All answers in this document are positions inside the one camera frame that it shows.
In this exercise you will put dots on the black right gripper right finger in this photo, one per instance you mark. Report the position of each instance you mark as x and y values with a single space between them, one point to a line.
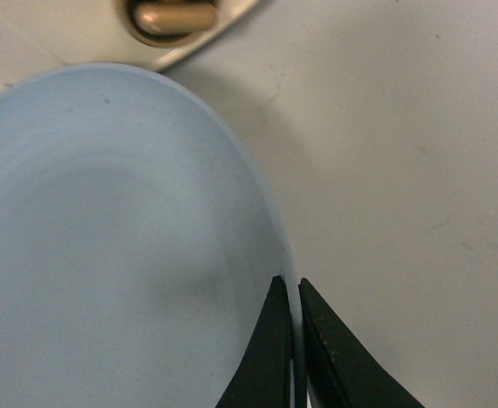
341 371

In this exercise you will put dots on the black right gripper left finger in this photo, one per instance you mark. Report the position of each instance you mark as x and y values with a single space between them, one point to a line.
263 377

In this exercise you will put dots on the light blue plate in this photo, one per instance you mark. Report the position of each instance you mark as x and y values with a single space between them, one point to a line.
137 243

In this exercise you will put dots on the cream toaster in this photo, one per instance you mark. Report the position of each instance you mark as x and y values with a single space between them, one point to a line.
150 34

